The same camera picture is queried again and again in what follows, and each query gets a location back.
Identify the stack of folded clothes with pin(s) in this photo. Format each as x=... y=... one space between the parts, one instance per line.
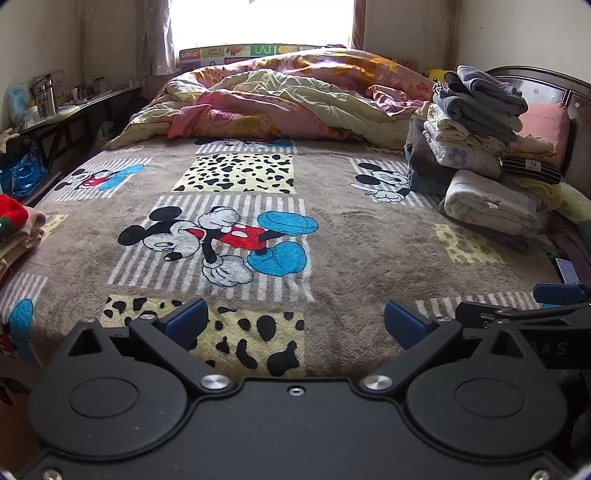
x=475 y=138

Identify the beige folded cloth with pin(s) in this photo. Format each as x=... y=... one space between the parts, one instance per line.
x=23 y=240

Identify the cartoon printed blanket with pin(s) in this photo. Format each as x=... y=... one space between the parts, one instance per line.
x=346 y=258

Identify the light patterned curtain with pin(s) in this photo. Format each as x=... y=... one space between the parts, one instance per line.
x=359 y=23
x=154 y=37

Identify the dark flat device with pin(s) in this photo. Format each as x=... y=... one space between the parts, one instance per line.
x=567 y=270

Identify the bright window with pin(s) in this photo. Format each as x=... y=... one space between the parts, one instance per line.
x=258 y=23

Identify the white bag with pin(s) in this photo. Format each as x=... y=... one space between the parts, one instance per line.
x=105 y=131

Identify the dark side table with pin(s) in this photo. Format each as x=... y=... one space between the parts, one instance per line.
x=78 y=115

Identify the blue plastic bag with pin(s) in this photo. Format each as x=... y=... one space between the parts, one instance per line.
x=21 y=173

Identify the floral pink quilt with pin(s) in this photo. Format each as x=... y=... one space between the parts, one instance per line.
x=277 y=97

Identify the red cloth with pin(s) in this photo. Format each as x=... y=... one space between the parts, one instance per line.
x=11 y=210

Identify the yellow green cloth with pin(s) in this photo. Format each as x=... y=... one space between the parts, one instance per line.
x=575 y=201

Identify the yellow plush toy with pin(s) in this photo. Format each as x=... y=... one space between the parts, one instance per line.
x=436 y=74

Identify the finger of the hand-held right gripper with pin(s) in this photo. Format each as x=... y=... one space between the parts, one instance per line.
x=556 y=293

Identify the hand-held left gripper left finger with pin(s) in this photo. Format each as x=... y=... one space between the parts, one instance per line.
x=184 y=323

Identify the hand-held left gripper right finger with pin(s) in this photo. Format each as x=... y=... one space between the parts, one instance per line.
x=406 y=328

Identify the dark wooden headboard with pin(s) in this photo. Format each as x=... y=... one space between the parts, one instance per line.
x=579 y=138

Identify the colourful foam play mat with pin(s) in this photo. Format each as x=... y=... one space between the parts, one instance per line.
x=217 y=55

